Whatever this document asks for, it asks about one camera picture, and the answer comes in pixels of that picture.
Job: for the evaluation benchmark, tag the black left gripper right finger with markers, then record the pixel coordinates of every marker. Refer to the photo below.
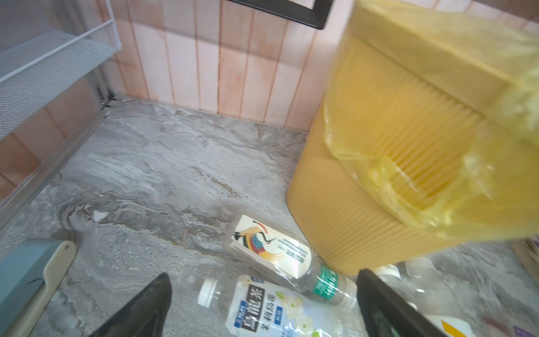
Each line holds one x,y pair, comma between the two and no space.
385,312

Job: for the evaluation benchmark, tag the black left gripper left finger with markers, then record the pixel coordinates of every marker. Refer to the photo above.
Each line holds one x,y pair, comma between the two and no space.
145,314

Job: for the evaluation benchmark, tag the lime label white bottle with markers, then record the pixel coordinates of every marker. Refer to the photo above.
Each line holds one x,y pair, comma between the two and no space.
422,287

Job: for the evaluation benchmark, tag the white yellow vitamin bottle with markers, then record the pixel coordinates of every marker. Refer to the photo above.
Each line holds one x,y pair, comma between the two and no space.
451,326

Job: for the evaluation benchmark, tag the yellow ribbed trash bin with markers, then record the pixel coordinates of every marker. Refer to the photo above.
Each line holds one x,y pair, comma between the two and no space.
321,198

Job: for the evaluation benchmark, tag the yellow plastic bin liner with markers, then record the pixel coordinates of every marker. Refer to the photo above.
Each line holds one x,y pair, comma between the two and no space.
434,116

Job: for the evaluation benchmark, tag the oolong tea label bottle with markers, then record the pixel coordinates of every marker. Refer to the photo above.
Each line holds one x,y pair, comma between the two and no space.
250,306

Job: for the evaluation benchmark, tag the crane label clear bottle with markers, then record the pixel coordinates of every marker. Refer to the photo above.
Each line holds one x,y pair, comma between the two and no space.
287,260

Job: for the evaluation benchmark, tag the white wire mesh shelf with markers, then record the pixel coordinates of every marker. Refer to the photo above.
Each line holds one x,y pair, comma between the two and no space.
39,62

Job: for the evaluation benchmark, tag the black mesh wall basket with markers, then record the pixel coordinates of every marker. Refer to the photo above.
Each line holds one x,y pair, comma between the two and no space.
315,17

